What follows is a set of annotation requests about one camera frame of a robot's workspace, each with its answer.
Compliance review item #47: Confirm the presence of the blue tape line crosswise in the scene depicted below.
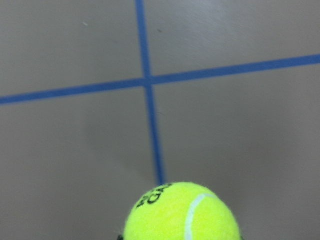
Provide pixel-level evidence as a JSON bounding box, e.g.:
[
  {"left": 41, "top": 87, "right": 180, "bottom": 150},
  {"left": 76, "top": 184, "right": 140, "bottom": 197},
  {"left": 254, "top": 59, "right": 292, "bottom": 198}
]
[{"left": 0, "top": 54, "right": 320, "bottom": 105}]

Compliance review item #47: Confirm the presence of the blue tape line lengthwise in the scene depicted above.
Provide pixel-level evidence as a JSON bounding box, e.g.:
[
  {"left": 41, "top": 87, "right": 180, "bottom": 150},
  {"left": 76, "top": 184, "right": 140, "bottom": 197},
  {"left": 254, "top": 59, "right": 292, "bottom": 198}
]
[{"left": 135, "top": 0, "right": 166, "bottom": 185}]

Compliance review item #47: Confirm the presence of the brown paper table cover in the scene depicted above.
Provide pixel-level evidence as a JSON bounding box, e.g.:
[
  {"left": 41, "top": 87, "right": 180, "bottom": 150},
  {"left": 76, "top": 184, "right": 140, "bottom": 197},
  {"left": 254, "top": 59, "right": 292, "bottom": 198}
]
[{"left": 0, "top": 0, "right": 320, "bottom": 240}]

